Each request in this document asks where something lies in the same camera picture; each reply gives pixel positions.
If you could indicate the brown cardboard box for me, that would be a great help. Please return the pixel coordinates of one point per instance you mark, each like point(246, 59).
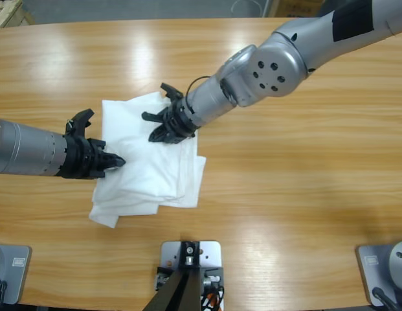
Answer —
point(301, 8)

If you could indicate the white t-shirt with black logo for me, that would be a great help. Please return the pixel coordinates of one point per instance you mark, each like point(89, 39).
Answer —
point(145, 175)

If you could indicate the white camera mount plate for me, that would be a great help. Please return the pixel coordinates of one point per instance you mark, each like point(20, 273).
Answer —
point(212, 256)

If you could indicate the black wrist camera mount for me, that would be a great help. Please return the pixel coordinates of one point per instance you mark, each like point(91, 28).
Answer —
point(79, 123)
point(171, 92)

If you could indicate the wooden pallet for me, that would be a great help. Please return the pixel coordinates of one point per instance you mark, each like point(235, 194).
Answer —
point(9, 13)

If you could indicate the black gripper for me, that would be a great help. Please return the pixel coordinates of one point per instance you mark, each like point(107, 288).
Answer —
point(82, 158)
point(179, 121)

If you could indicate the black mount clamp bracket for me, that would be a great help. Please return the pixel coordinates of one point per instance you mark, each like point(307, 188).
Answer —
point(217, 270)

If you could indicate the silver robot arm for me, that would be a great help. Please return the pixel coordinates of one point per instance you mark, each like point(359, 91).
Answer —
point(268, 74)
point(29, 152)

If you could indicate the dark camera mount post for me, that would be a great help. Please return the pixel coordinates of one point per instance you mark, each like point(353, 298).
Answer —
point(187, 285)

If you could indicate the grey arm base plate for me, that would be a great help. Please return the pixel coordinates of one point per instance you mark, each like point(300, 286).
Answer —
point(370, 272)
point(16, 278)

